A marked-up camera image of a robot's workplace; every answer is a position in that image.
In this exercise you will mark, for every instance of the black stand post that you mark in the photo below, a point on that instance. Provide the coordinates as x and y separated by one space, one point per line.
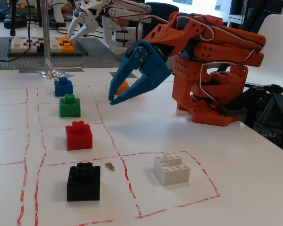
13 18

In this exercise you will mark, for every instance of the green lego block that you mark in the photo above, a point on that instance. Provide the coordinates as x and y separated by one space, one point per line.
70 108

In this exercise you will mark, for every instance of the black tripod stand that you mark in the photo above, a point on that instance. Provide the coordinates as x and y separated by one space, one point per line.
273 94

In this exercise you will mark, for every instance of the grey lego baseplate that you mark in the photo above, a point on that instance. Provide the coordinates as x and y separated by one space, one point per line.
96 58

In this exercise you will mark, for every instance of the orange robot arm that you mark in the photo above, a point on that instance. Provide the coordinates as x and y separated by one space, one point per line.
226 47

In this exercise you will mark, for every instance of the black table clamp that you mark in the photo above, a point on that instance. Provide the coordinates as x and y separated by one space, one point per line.
233 110

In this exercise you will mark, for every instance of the multicolour lego brick mosaic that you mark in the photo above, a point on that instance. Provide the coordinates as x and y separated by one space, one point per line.
33 46

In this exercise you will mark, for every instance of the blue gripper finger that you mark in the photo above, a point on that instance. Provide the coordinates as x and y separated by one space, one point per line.
141 88
129 67

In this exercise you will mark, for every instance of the white lego block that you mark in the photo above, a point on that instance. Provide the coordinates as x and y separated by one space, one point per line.
172 171

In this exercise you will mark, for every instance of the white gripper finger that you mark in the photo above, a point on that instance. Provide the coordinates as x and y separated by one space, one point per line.
77 21
86 29

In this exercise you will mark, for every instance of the black chair back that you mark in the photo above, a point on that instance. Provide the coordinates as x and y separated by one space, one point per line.
160 11

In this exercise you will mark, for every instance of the orange lego block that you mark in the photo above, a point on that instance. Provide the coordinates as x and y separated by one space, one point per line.
124 86

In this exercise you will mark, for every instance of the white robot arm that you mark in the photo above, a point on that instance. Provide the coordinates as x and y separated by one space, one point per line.
113 35

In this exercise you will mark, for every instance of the silver metal pole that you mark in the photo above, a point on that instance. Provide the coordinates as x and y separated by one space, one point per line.
46 30

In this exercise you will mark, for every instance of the white chair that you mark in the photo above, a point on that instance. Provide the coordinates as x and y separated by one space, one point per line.
278 28

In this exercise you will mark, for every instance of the red lego block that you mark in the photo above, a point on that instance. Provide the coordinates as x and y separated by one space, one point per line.
79 137

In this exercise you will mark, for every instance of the crumpled aluminium foil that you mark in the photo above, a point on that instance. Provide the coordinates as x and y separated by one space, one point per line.
54 74

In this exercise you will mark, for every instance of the blue lego block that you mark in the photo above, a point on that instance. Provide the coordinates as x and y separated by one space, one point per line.
63 88

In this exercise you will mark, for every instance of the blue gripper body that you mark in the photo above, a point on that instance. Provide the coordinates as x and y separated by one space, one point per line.
153 63

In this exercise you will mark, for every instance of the black lego block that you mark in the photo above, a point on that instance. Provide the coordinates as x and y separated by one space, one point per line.
83 183

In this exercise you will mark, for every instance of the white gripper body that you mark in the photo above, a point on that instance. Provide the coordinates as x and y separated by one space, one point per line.
84 21

